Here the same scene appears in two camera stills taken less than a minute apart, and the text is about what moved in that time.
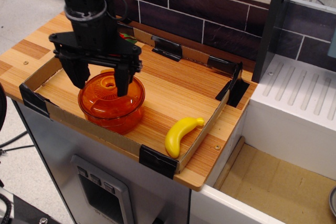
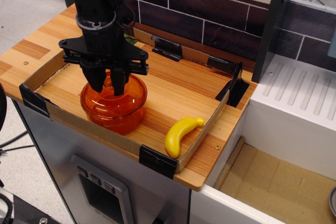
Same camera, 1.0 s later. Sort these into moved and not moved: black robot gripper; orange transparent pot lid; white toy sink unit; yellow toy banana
Moved: black robot gripper
Not moved: yellow toy banana; orange transparent pot lid; white toy sink unit
